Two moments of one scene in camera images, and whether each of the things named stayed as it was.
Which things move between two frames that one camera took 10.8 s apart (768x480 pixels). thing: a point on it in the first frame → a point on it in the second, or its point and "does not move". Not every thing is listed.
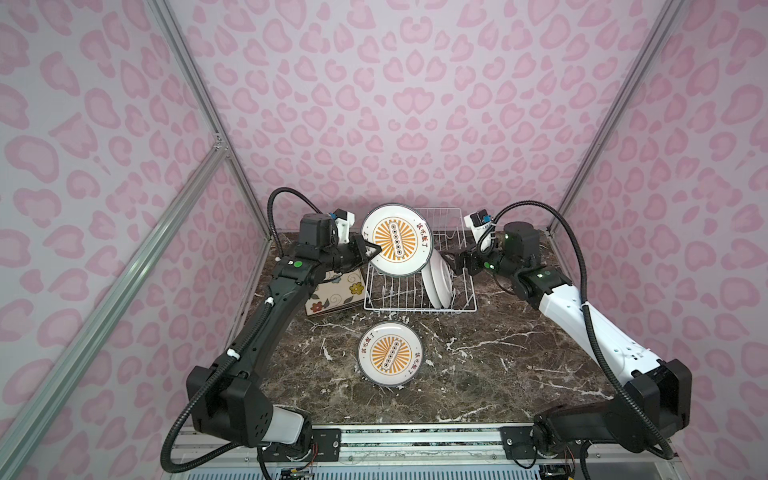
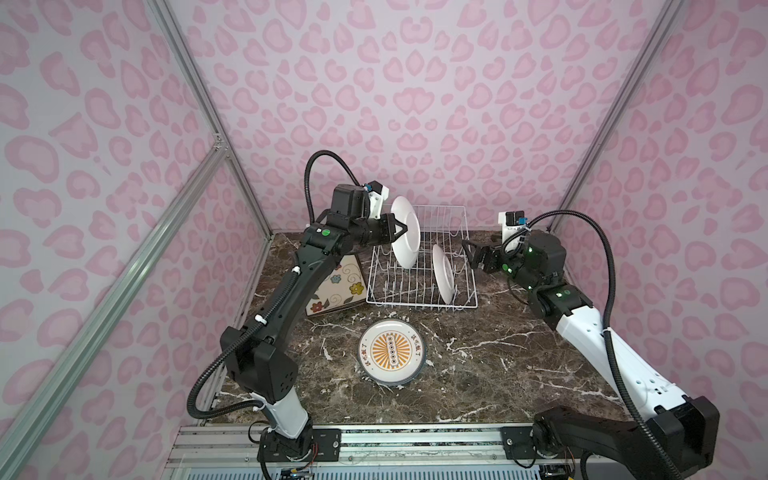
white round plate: (430, 286) → (406, 248)
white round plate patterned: (441, 278) does not move
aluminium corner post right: (667, 16) does not move
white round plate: (404, 235) → (391, 351)
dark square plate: (335, 292) does not move
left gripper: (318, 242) → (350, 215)
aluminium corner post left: (224, 140) does not move
